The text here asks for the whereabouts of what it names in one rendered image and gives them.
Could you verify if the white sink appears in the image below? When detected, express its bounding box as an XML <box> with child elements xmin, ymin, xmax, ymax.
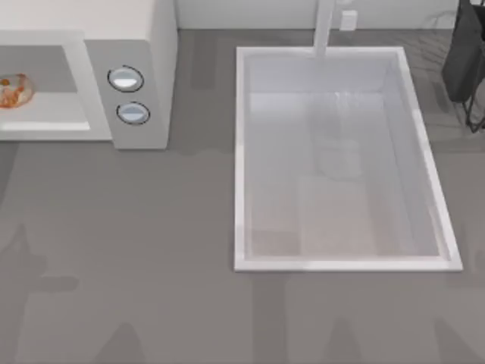
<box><xmin>232</xmin><ymin>45</ymin><xmax>464</xmax><ymax>273</ymax></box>

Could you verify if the round grey microwave knob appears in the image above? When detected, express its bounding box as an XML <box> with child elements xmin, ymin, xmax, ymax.
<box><xmin>107</xmin><ymin>64</ymin><xmax>145</xmax><ymax>93</ymax></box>
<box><xmin>115</xmin><ymin>101</ymin><xmax>152</xmax><ymax>125</ymax></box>

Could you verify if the pale microwave oven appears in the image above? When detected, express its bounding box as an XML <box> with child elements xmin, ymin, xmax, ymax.
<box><xmin>0</xmin><ymin>0</ymin><xmax>179</xmax><ymax>151</ymax></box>

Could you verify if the tall white tap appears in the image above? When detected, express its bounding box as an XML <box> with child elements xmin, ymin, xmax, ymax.
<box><xmin>312</xmin><ymin>0</ymin><xmax>335</xmax><ymax>59</ymax></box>

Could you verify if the plate of orange food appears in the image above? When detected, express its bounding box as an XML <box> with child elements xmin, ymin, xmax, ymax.
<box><xmin>0</xmin><ymin>73</ymin><xmax>37</xmax><ymax>110</ymax></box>

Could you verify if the white tap handle block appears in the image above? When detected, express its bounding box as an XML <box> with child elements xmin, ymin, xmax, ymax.
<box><xmin>339</xmin><ymin>10</ymin><xmax>358</xmax><ymax>31</ymax></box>

